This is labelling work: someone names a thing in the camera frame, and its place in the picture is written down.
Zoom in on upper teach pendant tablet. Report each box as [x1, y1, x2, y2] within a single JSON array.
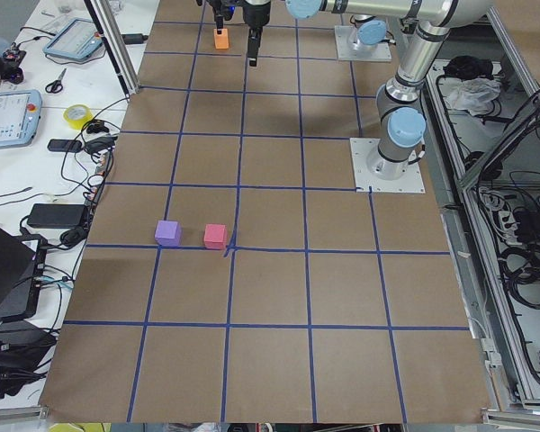
[[42, 18, 103, 63]]

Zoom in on pink foam cube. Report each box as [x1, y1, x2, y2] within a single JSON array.
[[203, 224, 228, 250]]

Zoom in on yellow tape roll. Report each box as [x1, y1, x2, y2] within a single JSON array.
[[63, 104, 94, 131]]

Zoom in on black power adapter brick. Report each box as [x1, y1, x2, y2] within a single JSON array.
[[27, 203, 86, 229]]

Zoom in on lower teach pendant tablet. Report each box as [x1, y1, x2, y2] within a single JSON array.
[[0, 90, 42, 149]]

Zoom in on orange foam cube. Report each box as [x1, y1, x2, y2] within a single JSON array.
[[213, 28, 230, 50]]

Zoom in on black laptop computer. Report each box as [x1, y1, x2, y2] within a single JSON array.
[[0, 228, 46, 322]]

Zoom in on brown paper table cover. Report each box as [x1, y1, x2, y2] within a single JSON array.
[[40, 1, 490, 424]]

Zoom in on black handled scissors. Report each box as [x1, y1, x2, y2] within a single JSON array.
[[44, 68, 67, 95]]

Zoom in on purple foam cube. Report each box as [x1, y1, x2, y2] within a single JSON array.
[[155, 220, 182, 247]]

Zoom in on aluminium frame post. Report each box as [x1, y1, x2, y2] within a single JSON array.
[[84, 0, 140, 97]]

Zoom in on black power strip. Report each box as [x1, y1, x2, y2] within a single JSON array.
[[84, 148, 114, 228]]

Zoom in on black and white cloth pile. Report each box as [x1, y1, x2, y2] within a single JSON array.
[[443, 56, 501, 116]]

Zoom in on teach pendant tablet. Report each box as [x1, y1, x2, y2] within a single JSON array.
[[42, 18, 103, 63], [0, 90, 42, 149]]

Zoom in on black smartphone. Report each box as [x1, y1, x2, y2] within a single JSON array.
[[47, 139, 82, 153]]

